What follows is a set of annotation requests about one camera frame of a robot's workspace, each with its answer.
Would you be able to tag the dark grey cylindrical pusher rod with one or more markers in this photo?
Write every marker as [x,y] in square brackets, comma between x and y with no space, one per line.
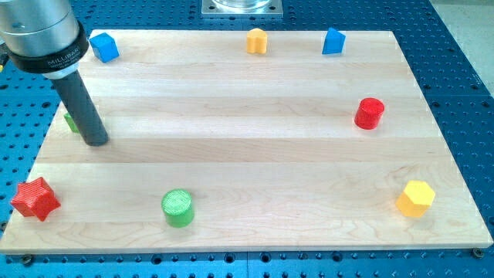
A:
[76,99]

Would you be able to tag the green star block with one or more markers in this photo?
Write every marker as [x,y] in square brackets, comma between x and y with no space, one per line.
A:
[71,123]

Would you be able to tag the red star block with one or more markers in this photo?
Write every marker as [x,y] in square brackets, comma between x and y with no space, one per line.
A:
[35,199]

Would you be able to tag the blue cube block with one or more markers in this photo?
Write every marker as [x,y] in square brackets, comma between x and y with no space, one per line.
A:
[104,47]

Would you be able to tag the green cylinder block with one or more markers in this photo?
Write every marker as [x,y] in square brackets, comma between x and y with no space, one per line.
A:
[177,207]

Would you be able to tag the light wooden board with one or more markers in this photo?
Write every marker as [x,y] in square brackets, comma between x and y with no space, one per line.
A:
[265,144]

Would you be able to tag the black board stop bolt left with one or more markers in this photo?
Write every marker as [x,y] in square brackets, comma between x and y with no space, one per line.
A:
[27,259]

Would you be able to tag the black board stop bolt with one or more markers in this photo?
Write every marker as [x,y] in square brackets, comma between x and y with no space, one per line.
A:
[27,259]
[477,253]

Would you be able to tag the yellow heart block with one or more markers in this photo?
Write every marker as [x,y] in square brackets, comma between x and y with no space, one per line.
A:
[256,41]

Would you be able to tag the blue pentagon block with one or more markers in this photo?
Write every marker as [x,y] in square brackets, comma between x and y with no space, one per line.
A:
[333,42]

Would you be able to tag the red cylinder block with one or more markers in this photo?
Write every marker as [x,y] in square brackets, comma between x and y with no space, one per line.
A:
[369,113]

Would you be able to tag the yellow hexagon block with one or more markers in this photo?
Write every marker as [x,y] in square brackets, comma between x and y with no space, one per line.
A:
[416,198]

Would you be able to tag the black board stop bolt right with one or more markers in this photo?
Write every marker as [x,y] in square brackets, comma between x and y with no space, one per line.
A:
[477,253]

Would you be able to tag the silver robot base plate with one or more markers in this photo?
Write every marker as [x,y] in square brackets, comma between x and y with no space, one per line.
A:
[241,8]

